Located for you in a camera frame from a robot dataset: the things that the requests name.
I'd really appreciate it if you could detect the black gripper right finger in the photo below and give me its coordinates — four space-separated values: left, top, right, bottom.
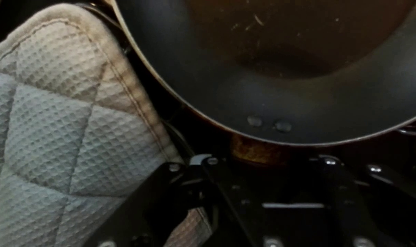
308 155 416 247

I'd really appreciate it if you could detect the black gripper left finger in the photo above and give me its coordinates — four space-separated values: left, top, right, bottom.
82 156 244 247

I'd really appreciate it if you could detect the grey quilted pot holder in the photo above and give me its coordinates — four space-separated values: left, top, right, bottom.
0 3 213 247

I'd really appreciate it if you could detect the black frying pan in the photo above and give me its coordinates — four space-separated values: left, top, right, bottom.
113 0 416 148

